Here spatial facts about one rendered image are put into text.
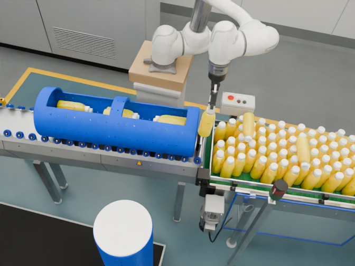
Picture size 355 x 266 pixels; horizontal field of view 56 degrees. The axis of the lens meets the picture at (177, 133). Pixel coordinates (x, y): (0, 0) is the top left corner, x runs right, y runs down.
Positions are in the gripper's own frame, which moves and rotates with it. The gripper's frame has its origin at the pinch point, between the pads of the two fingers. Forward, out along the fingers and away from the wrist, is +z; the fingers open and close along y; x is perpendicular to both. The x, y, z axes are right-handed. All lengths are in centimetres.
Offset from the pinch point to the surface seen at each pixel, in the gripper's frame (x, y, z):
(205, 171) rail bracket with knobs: 2.2, 7.3, 43.5
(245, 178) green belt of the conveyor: 26, 1, 54
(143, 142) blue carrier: -32.7, 2.9, 30.8
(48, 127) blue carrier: -84, 3, 28
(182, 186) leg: -10, -6, 81
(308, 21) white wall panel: 115, -271, 98
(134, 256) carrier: -27, 57, 48
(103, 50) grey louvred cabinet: -109, -167, 98
